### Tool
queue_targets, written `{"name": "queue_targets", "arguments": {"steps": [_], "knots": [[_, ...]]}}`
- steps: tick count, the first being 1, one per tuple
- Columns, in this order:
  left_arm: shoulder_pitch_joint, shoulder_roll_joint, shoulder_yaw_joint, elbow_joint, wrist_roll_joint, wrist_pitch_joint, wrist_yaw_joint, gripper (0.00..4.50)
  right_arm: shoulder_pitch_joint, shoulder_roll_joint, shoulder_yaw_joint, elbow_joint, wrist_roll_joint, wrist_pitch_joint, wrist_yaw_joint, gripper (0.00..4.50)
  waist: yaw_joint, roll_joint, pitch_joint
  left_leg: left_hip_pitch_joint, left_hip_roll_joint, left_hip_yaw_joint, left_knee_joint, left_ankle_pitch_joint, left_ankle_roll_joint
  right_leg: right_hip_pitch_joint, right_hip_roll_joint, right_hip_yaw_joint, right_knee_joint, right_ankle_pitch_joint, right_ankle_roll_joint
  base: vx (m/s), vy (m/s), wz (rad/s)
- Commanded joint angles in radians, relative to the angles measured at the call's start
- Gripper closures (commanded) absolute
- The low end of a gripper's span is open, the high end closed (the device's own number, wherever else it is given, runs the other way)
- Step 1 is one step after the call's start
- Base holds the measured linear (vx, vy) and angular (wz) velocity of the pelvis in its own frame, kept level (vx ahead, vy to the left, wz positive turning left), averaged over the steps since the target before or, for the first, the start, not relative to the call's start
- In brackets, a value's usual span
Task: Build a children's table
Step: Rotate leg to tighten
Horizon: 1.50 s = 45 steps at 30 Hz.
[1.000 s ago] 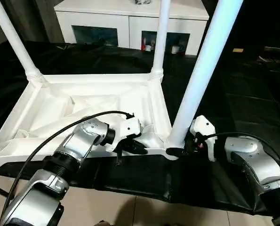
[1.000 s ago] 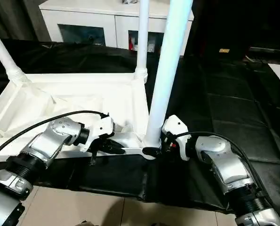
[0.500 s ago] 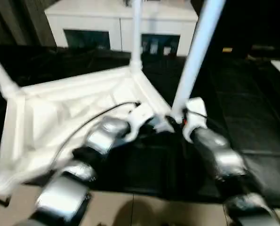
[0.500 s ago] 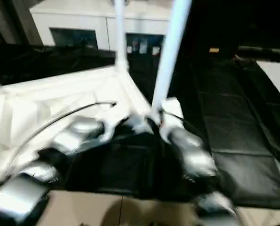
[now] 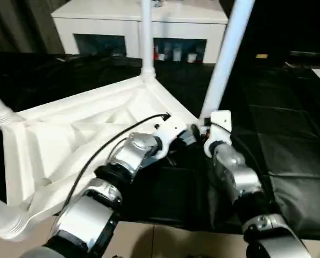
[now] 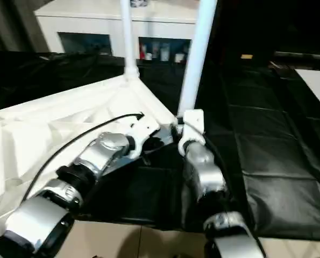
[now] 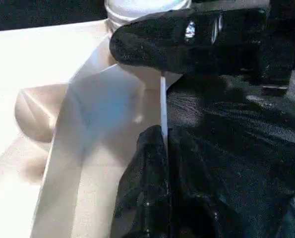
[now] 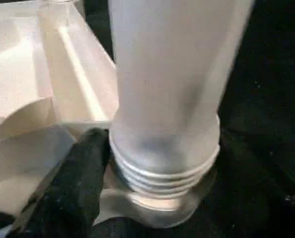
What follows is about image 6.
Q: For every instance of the white plastic table top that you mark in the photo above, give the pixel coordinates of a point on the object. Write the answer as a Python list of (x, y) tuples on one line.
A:
[(41, 129)]

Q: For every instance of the white cabinet with glass doors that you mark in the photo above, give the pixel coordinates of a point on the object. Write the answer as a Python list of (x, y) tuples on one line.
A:
[(95, 24)]

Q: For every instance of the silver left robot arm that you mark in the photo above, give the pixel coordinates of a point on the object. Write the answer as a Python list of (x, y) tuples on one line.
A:
[(103, 150)]

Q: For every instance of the small yellow label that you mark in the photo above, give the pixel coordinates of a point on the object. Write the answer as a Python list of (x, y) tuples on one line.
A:
[(246, 56)]

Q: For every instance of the white plastic table leg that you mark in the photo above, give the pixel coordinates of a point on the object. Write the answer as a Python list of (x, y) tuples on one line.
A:
[(197, 53), (128, 35)]

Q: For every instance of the dark object on cabinet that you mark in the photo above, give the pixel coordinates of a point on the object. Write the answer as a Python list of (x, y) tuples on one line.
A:
[(139, 2)]

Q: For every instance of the small white cup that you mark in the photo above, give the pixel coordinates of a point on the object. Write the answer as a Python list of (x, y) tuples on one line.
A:
[(178, 57)]

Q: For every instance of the white flat board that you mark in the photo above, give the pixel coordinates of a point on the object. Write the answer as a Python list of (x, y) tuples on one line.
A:
[(318, 86)]

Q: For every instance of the black horizontal bar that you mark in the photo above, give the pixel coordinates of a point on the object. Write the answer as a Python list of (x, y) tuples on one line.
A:
[(302, 55)]

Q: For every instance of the black plastic mat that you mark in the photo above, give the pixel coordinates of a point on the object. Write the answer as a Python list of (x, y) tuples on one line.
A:
[(270, 161)]

